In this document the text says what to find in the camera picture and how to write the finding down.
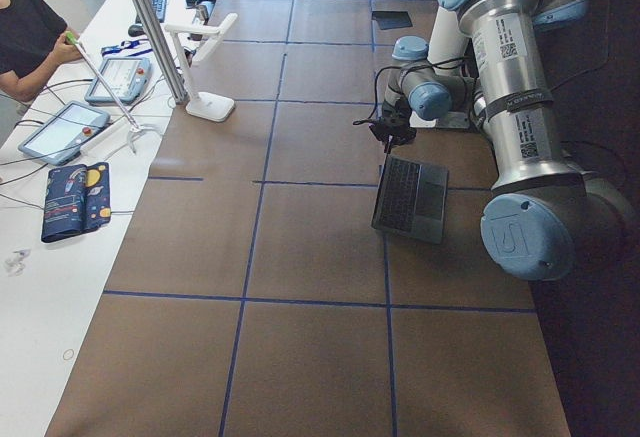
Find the black mouse pad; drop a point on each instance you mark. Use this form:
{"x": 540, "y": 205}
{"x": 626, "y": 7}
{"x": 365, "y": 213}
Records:
{"x": 388, "y": 20}

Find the teach pendant tablet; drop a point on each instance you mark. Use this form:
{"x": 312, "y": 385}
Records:
{"x": 126, "y": 76}
{"x": 60, "y": 139}

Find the dark blue space pouch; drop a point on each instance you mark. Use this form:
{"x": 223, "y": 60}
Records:
{"x": 77, "y": 201}

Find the far teach pendant tablet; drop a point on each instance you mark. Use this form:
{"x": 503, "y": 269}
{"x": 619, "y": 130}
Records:
{"x": 126, "y": 76}

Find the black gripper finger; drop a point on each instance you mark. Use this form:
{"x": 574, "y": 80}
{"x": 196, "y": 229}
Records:
{"x": 388, "y": 146}

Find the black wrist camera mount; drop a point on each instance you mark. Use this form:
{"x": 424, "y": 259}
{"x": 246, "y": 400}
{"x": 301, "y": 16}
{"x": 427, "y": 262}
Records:
{"x": 374, "y": 127}

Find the grabber stick green handle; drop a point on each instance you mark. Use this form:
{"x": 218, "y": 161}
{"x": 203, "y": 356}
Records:
{"x": 136, "y": 130}

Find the aluminium frame post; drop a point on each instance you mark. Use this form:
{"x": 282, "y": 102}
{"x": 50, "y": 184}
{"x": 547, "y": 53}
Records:
{"x": 152, "y": 28}

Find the black mouse on desk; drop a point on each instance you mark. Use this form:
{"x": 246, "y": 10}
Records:
{"x": 136, "y": 30}

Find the near teach pendant tablet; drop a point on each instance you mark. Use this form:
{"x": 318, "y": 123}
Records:
{"x": 60, "y": 139}

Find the person in black shirt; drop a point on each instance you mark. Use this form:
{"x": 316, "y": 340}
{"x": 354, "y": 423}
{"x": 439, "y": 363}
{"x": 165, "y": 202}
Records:
{"x": 33, "y": 46}

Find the grey laptop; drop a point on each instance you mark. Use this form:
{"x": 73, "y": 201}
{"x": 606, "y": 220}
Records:
{"x": 411, "y": 199}

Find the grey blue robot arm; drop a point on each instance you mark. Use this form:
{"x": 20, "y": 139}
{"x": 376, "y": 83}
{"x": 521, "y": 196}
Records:
{"x": 548, "y": 216}

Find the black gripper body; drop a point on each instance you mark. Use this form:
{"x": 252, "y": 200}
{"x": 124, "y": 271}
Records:
{"x": 394, "y": 131}

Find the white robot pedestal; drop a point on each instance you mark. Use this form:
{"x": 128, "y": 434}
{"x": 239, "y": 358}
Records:
{"x": 429, "y": 88}

